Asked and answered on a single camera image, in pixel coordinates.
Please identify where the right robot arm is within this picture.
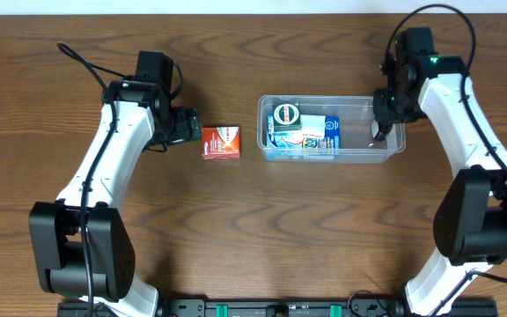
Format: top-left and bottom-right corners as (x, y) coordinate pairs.
(371, 27), (507, 316)

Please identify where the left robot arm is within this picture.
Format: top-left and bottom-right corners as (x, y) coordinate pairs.
(28, 51), (202, 316)

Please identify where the dark green round-logo box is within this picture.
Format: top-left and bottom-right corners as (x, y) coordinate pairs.
(272, 104), (301, 133)

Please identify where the white green Panadol box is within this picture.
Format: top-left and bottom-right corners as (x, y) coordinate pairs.
(300, 114), (326, 139)

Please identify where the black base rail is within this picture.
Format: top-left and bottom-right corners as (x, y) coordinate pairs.
(56, 297), (499, 317)

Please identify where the blue Cool Fever box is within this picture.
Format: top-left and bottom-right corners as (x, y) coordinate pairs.
(267, 114), (341, 152)

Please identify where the clear plastic container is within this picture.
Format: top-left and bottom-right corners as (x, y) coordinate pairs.
(257, 95), (406, 163)

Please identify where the red small box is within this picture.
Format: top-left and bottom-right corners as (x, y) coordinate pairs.
(202, 127), (241, 159)

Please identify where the dark bottle white cap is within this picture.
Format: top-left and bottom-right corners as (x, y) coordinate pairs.
(371, 121), (393, 142)

